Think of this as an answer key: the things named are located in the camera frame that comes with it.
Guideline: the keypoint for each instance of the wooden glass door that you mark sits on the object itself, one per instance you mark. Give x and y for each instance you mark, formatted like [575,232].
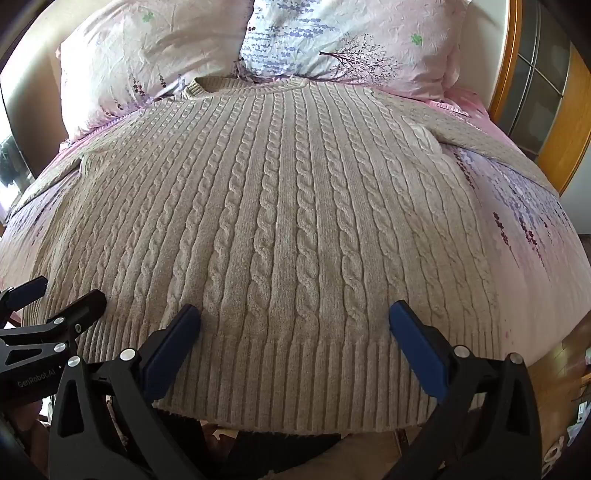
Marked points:
[570,120]

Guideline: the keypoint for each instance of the pink floral pillow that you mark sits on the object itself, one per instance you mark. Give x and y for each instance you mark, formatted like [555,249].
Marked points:
[138,60]

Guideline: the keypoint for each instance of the pink floral bed sheet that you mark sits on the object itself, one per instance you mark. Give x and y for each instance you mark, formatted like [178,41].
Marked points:
[521,240]

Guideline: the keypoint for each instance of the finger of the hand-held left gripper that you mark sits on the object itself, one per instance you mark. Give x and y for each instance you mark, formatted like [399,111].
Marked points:
[83,311]
[23,295]

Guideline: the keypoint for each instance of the tree print floral pillow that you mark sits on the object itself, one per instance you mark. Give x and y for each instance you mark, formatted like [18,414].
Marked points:
[341,37]

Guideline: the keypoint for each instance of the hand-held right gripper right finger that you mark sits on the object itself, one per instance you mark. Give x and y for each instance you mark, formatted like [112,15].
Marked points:
[413,337]

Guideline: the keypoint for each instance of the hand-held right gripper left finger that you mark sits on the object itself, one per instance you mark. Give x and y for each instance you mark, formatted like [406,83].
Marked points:
[178,334]

